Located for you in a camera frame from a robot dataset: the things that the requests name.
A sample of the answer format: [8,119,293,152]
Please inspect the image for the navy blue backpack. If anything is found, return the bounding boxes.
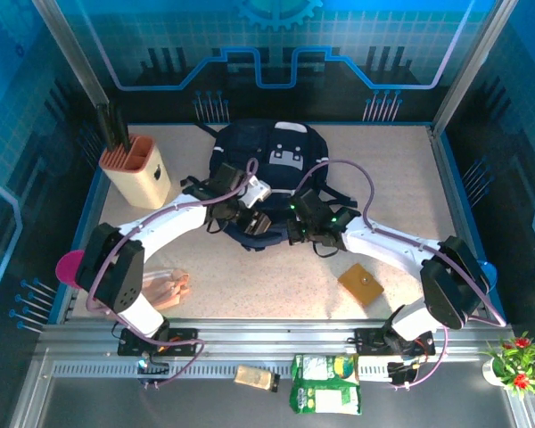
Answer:
[195,119,360,251]

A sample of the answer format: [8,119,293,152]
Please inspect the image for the small controller board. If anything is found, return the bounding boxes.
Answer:
[386,359,419,390]
[136,356,170,390]

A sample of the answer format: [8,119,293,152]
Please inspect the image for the clear pink pencil pouch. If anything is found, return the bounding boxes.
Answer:
[141,267,192,311]

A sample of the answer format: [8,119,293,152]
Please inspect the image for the cream knife holder orange top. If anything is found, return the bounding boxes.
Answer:
[98,136,173,210]

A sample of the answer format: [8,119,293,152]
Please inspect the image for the yellow sponge block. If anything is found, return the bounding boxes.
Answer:
[234,364,281,393]

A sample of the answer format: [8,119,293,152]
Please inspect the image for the pink plastic cup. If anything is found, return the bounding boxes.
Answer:
[55,250,86,289]

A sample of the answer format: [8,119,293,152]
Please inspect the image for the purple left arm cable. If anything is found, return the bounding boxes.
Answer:
[86,157,259,389]

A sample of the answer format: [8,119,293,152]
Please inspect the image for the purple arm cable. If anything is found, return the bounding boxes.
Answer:
[86,157,259,389]
[299,160,507,391]

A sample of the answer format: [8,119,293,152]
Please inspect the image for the green snack bag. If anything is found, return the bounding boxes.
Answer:
[291,353,361,385]
[289,383,362,416]

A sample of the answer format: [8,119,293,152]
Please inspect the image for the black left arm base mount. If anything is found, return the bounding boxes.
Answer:
[118,326,200,358]

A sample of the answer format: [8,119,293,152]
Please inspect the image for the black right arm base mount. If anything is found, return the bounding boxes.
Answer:
[354,326,436,358]

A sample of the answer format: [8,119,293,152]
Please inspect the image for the potted plant red flowers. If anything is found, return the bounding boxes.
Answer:
[479,332,535,398]

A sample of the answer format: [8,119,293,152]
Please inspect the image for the aluminium frame post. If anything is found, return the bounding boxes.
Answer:
[432,0,518,135]
[30,0,111,106]

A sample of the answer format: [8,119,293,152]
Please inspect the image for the black knife handle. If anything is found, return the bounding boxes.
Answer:
[95,103,112,151]
[115,109,131,148]
[109,101,119,148]

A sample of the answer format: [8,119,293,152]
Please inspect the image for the blue plastic cup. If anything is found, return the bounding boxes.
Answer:
[476,259,498,287]

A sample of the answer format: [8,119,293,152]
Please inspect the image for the aluminium frame rail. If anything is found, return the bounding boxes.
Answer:
[35,317,518,378]

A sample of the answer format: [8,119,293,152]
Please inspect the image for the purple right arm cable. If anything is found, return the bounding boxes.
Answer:
[299,160,507,391]

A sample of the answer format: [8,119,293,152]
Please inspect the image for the brown leather wallet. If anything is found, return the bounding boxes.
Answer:
[337,262,385,307]

